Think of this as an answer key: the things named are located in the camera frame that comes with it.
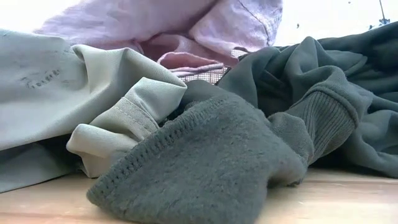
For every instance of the pink garment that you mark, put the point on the pink garment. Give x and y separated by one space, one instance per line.
124 18

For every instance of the thin dark hanging fixture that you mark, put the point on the thin dark hanging fixture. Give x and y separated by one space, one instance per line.
384 20

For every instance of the olive green sweatshirt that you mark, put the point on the olive green sweatshirt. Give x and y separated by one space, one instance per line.
217 155

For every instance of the beige garment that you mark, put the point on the beige garment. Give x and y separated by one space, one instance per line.
46 93

